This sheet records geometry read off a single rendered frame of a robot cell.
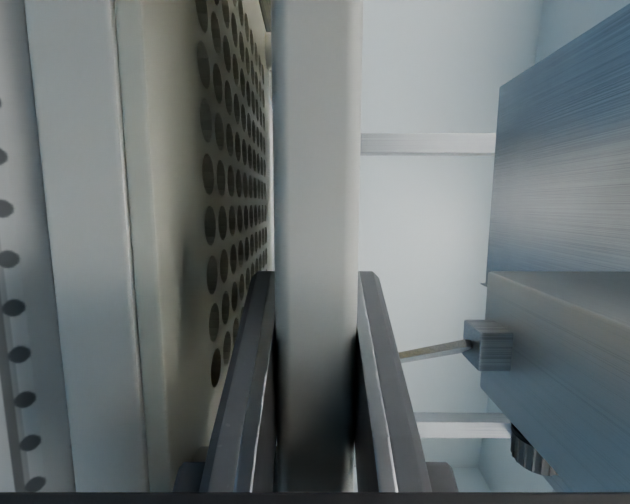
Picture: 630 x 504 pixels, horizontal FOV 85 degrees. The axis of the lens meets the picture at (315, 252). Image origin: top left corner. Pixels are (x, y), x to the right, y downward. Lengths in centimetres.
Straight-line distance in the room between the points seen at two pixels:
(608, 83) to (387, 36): 313
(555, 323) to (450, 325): 377
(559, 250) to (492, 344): 33
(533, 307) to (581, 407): 6
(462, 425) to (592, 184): 105
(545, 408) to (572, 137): 40
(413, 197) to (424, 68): 115
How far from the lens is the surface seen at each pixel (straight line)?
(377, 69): 353
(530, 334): 27
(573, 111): 60
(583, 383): 24
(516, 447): 32
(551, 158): 62
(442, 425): 141
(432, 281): 376
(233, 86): 18
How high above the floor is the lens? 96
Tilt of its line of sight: level
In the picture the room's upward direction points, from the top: 90 degrees clockwise
